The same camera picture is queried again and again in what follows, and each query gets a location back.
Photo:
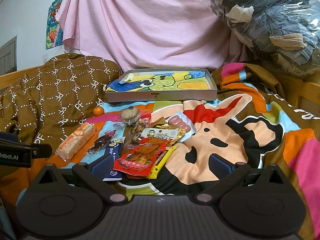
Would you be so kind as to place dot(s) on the colourful cartoon bedspread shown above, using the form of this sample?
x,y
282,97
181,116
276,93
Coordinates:
x,y
250,122

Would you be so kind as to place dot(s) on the frog drawing paper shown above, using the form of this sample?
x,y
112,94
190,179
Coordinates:
x,y
158,81

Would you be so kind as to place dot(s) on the pink sausage white packet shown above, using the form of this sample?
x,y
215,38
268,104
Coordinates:
x,y
182,121

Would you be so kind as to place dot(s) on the white wall socket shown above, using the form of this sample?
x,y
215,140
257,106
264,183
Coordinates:
x,y
45,58

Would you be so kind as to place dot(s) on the blue stick snack packet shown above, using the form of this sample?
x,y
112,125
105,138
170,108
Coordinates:
x,y
114,148

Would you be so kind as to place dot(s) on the brown PF patterned quilt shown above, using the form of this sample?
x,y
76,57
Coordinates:
x,y
47,104

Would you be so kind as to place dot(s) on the yellow green snack packet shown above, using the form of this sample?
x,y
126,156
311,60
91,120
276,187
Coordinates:
x,y
160,162

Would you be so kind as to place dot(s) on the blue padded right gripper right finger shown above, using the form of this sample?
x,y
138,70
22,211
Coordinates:
x,y
230,176

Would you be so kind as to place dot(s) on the red spicy strip packet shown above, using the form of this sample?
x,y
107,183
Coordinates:
x,y
140,160

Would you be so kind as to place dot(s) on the dark candy clear wrapper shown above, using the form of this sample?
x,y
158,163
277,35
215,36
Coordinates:
x,y
101,142

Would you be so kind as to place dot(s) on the clear bag of clothes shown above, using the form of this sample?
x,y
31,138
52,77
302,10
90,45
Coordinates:
x,y
283,32

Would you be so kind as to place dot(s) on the orange white wafer snack bar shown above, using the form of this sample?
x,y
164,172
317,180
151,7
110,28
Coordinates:
x,y
74,142

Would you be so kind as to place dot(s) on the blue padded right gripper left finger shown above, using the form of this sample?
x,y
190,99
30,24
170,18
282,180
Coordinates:
x,y
92,176

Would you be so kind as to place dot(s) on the grey door frame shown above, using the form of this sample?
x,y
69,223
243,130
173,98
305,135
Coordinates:
x,y
8,62

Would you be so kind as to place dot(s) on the nut snack red-top bag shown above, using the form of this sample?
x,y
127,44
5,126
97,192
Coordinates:
x,y
135,132

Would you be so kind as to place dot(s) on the colourful wall poster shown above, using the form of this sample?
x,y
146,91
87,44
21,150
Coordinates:
x,y
54,33

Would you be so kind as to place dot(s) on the round cake clear wrapper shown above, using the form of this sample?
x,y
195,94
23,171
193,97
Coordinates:
x,y
128,117

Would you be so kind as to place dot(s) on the small orange tangerine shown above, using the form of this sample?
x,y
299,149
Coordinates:
x,y
98,111

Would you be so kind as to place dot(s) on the pink hanging sheet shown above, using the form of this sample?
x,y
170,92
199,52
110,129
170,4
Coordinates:
x,y
149,33

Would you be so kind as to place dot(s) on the grey shallow box tray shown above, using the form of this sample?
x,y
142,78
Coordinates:
x,y
178,95

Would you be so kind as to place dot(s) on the golden brown snack packet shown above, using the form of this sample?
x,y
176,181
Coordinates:
x,y
162,130

